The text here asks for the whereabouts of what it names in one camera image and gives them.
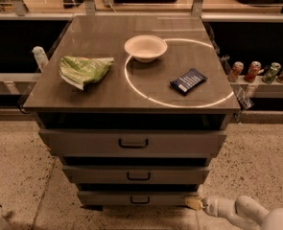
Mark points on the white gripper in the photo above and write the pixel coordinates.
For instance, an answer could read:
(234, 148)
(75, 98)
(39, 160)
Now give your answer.
(212, 205)

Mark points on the grey bottom drawer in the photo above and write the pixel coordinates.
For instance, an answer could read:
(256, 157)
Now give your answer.
(107, 198)

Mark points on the grey drawer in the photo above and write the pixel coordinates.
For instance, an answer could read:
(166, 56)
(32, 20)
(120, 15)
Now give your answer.
(135, 174)
(107, 198)
(133, 143)

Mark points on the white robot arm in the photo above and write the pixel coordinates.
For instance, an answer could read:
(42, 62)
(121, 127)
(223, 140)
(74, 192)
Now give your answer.
(243, 212)

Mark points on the grey drawer cabinet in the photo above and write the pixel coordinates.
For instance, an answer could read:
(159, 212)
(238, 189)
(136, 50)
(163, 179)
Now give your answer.
(135, 95)

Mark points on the grey middle drawer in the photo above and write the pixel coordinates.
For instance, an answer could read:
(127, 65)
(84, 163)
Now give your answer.
(135, 174)

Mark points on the grey top drawer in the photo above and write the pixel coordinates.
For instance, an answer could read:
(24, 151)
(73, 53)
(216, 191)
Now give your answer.
(133, 143)

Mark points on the blue snack packet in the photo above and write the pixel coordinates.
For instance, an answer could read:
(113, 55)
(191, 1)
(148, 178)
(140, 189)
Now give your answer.
(188, 81)

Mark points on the orange-red soda can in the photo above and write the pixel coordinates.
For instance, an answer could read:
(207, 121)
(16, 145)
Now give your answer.
(253, 71)

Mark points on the red soda can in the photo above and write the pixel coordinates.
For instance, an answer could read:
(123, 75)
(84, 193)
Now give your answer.
(236, 70)

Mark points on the green soda can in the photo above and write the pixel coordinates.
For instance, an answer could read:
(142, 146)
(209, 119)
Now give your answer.
(271, 72)

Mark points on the white paper bowl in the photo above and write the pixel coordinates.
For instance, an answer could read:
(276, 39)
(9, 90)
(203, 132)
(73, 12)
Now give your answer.
(146, 48)

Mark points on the green chip bag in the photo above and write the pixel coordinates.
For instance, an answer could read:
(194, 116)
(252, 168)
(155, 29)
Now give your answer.
(80, 71)

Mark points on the white plastic bottle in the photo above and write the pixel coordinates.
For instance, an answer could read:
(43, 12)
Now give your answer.
(40, 57)

